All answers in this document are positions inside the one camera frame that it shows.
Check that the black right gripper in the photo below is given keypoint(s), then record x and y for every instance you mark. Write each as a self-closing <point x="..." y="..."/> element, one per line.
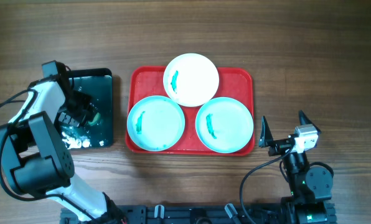
<point x="277" y="146"/>

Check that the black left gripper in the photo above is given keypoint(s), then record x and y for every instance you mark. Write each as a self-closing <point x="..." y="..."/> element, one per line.
<point x="88" y="104"/>

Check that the green scouring sponge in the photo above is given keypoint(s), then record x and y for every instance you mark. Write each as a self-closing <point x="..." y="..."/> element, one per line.
<point x="95" y="120"/>

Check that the light blue plate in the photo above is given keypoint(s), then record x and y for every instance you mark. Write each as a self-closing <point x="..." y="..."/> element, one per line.
<point x="155" y="123"/>
<point x="224" y="125"/>

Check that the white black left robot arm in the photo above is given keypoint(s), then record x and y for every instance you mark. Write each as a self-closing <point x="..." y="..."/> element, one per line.
<point x="35" y="163"/>

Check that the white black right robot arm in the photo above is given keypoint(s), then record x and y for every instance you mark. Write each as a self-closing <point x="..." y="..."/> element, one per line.
<point x="310" y="183"/>

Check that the black water tray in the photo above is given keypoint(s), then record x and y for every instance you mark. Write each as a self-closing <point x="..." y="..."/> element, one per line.
<point x="98" y="83"/>

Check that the red plastic tray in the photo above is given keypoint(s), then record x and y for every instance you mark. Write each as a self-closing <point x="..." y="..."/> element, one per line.
<point x="234" y="83"/>

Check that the white round plate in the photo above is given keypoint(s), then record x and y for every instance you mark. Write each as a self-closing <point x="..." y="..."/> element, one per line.
<point x="191" y="79"/>

